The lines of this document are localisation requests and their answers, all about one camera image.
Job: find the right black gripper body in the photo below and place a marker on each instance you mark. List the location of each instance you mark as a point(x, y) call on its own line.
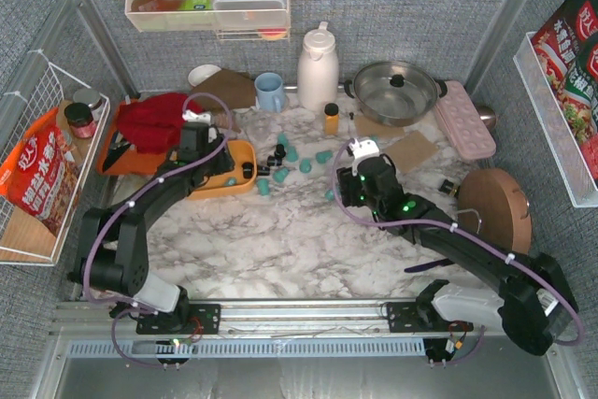
point(346, 185)

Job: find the teal coffee capsule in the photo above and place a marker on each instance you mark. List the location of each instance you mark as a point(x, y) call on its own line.
point(263, 186)
point(282, 139)
point(322, 157)
point(292, 154)
point(280, 175)

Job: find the black coffee capsule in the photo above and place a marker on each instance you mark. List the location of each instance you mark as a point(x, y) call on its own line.
point(247, 170)
point(280, 151)

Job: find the orange plastic storage basket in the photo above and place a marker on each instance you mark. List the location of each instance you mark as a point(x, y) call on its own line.
point(233, 182)

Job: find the red cloth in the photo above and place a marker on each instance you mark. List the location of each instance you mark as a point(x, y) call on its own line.
point(153, 126)

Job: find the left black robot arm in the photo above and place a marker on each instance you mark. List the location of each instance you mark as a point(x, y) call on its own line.
point(113, 251)

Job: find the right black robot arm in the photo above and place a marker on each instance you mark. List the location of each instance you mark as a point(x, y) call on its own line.
point(536, 307)

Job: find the brown cork coaster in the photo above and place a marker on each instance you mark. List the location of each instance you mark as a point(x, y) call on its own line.
point(411, 151)
point(366, 127)

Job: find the small orange juice bottle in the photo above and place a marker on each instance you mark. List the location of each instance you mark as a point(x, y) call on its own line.
point(331, 119)

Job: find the stainless steel pot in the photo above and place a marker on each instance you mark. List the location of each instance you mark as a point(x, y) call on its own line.
point(395, 94)

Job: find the white thermos jug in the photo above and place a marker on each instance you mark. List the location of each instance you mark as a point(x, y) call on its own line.
point(318, 69)

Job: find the light blue mug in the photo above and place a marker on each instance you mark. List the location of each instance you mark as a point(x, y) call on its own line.
point(270, 93)

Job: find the pink egg tray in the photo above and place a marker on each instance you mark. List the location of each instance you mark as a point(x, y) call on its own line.
point(459, 120)

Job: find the round wooden board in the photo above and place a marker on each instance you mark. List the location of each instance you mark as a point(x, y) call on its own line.
point(492, 205)

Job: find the striped pink cloth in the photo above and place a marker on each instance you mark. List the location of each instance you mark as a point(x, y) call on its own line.
point(221, 120)

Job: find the white small bowl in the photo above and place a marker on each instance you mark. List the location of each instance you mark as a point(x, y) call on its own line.
point(202, 73)

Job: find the clear plastic food containers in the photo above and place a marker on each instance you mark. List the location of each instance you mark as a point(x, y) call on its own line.
point(250, 14)

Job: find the orange plastic tray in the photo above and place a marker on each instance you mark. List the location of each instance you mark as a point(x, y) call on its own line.
point(131, 162)

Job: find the black kitchen knife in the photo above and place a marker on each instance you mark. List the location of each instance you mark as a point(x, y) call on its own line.
point(114, 154)

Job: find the red seasoning bag right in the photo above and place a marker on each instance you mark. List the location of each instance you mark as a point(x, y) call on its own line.
point(557, 44)

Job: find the silver lid jar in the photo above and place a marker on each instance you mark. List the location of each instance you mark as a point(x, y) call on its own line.
point(88, 96)

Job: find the dark lid glass jar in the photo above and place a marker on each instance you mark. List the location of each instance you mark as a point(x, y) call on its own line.
point(80, 120)

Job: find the red snack bag left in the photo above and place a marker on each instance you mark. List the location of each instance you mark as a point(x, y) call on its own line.
point(37, 177)

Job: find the purple handled knife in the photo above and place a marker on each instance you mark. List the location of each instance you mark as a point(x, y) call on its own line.
point(428, 266)

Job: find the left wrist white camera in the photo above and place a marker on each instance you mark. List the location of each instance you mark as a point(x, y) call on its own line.
point(190, 116)

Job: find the white wire basket right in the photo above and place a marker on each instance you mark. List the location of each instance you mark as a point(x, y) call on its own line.
point(575, 175)

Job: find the white wire rack left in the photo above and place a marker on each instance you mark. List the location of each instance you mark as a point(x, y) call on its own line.
point(24, 239)

